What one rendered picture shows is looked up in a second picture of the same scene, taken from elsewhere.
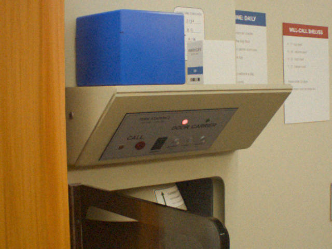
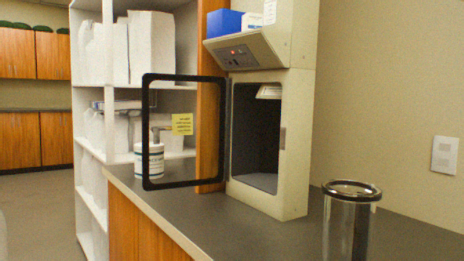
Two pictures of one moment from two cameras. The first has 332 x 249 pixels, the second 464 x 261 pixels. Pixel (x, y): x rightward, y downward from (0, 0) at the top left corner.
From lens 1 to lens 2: 146 cm
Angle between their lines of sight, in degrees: 94
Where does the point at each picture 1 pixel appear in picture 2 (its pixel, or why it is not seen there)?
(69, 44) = not seen: hidden behind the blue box
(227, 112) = (244, 47)
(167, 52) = (217, 25)
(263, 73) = not seen: outside the picture
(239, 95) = (238, 38)
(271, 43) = not seen: outside the picture
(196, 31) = (273, 10)
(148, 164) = (251, 72)
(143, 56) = (211, 28)
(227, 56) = (246, 21)
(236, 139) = (267, 61)
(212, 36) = (280, 9)
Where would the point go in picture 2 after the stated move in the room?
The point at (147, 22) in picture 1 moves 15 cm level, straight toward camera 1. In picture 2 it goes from (212, 15) to (168, 14)
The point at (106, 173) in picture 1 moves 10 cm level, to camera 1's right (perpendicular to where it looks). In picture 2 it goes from (239, 74) to (237, 73)
